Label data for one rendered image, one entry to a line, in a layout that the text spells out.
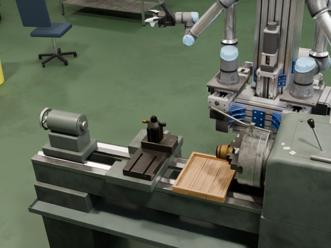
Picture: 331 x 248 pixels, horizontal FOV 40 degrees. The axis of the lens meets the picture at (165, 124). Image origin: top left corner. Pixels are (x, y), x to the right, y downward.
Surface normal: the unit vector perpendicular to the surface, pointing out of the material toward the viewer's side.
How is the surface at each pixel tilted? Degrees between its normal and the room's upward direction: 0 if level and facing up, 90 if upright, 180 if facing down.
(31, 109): 0
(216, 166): 0
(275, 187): 90
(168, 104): 0
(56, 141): 90
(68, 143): 90
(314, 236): 90
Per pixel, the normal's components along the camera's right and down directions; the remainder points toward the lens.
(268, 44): -0.47, 0.48
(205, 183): -0.05, -0.85
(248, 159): -0.35, 0.03
